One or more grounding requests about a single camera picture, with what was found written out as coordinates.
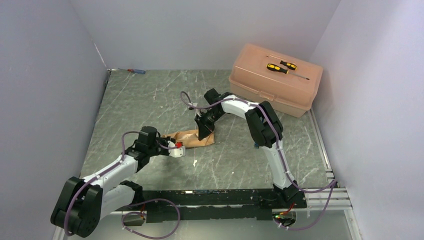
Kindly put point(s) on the large yellow black screwdriver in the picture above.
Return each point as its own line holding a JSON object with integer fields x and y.
{"x": 276, "y": 68}

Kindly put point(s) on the peach plastic toolbox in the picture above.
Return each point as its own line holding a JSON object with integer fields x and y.
{"x": 287, "y": 93}

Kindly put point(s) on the red blue screwdriver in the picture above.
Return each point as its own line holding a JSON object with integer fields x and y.
{"x": 135, "y": 71}

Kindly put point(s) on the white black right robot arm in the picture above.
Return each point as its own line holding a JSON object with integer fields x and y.
{"x": 265, "y": 130}

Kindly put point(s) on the small yellow black screwdriver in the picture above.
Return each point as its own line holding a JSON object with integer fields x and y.
{"x": 288, "y": 65}

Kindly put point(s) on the peach satin napkin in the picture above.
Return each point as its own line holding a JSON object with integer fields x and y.
{"x": 190, "y": 138}

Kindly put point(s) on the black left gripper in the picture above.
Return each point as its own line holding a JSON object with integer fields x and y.
{"x": 165, "y": 139}

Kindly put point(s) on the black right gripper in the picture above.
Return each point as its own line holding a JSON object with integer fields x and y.
{"x": 204, "y": 129}

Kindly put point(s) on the aluminium frame rail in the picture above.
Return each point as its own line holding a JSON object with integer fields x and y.
{"x": 336, "y": 199}

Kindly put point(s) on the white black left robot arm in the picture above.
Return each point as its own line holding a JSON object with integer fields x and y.
{"x": 83, "y": 202}

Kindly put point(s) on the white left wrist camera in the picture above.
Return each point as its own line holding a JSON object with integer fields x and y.
{"x": 176, "y": 149}

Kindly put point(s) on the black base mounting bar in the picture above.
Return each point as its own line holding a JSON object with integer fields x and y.
{"x": 215, "y": 204}

